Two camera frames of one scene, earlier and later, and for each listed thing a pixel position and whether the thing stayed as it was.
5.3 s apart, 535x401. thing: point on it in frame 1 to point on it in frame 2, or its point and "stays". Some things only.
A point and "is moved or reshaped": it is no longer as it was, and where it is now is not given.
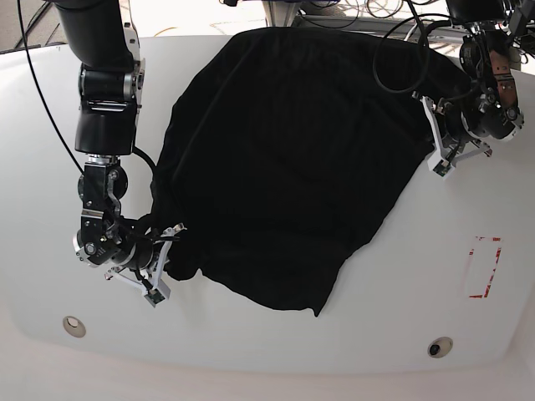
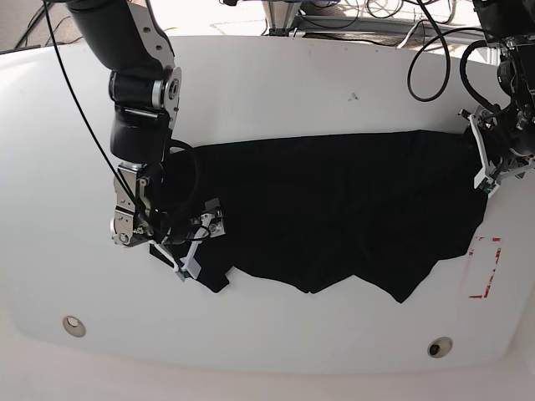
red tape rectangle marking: [471, 253] stays
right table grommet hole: [440, 347] stays
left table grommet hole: [73, 326] stays
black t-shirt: [285, 151] is moved or reshaped
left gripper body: [143, 261] to [180, 243]
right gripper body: [454, 142] to [486, 178]
